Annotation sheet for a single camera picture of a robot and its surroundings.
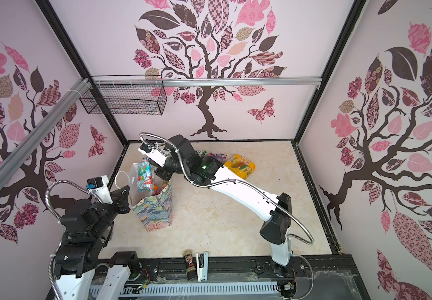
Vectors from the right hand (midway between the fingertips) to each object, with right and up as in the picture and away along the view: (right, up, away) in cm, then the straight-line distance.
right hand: (152, 156), depth 65 cm
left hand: (-9, -12, +2) cm, 15 cm away
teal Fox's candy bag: (-2, -9, -2) cm, 10 cm away
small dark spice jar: (+13, -44, +7) cm, 47 cm away
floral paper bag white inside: (-2, -21, +8) cm, 22 cm away
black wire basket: (-16, +32, +30) cm, 47 cm away
